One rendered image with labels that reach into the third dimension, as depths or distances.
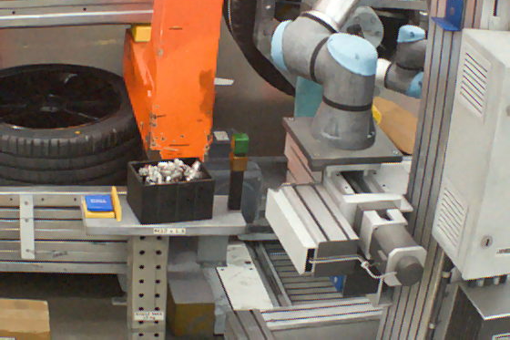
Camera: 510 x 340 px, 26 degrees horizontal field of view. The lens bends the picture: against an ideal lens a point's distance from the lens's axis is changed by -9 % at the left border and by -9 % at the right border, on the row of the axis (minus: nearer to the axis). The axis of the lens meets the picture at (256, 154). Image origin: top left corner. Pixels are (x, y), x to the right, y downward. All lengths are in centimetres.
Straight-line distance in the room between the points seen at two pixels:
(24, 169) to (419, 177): 128
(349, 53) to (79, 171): 110
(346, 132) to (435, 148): 23
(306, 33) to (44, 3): 110
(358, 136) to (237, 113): 226
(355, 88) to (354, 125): 9
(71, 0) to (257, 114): 158
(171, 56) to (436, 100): 84
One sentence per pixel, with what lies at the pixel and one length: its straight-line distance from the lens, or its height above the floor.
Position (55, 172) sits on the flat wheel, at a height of 40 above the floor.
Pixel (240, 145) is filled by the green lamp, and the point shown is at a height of 64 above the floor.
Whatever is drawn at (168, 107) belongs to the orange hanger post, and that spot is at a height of 68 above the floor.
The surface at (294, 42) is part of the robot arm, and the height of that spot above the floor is 101.
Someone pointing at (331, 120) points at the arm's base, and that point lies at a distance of 260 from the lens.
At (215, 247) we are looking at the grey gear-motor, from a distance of 354.
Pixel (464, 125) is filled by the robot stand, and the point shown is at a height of 105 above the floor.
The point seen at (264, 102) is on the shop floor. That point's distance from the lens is 497.
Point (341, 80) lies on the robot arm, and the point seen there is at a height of 97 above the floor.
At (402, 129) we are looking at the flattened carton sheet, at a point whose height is 1.
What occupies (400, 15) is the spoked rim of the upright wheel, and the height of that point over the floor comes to 83.
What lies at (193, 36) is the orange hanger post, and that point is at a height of 89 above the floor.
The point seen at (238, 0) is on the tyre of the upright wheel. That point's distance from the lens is 343.
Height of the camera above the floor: 188
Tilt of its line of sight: 25 degrees down
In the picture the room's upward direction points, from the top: 6 degrees clockwise
